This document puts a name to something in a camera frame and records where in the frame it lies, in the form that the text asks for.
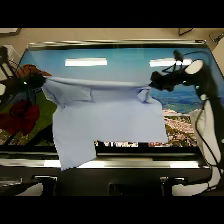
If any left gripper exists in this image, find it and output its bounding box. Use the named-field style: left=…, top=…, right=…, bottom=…
left=22, top=73, right=47, bottom=89

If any red garment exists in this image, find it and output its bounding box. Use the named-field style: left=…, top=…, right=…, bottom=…
left=0, top=99, right=41, bottom=136

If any brown garment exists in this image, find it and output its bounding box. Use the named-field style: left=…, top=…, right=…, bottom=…
left=15, top=63, right=53, bottom=80

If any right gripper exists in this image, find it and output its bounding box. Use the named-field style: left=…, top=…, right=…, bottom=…
left=149, top=70, right=175, bottom=92

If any light blue shirt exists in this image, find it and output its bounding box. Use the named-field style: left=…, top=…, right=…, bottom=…
left=41, top=76, right=170, bottom=172

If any silver frame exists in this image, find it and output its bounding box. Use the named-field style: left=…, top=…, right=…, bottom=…
left=0, top=156, right=214, bottom=197

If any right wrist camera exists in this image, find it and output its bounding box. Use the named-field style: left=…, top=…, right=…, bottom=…
left=172, top=49, right=186, bottom=73

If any black cable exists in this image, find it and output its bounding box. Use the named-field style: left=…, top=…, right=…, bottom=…
left=193, top=108, right=222, bottom=183

